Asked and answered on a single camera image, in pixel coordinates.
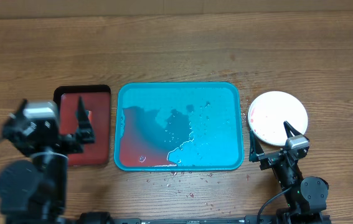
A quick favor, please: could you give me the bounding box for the red and black tray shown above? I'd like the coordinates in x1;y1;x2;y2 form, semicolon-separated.
53;85;111;166

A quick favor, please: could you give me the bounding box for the teal plastic tray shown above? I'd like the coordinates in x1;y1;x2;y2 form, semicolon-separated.
114;82;244;171

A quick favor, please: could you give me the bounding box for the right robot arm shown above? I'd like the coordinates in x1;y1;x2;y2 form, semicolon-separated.
245;121;331;223

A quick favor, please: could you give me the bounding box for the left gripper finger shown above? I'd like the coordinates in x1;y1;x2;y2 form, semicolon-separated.
8;99;28;124
75;96;95;144

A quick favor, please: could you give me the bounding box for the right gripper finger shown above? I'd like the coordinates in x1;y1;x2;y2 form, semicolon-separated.
283;121;303;146
249;130;264;162

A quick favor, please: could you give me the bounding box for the green and orange sponge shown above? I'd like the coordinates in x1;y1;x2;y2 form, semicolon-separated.
86;110;93;123

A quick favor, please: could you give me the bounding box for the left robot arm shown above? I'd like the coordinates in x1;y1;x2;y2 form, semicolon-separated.
0;98;95;223

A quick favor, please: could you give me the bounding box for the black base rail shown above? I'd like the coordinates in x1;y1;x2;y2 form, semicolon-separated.
76;211;332;224

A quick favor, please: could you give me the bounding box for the white plate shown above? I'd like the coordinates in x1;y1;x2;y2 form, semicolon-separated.
247;91;309;146

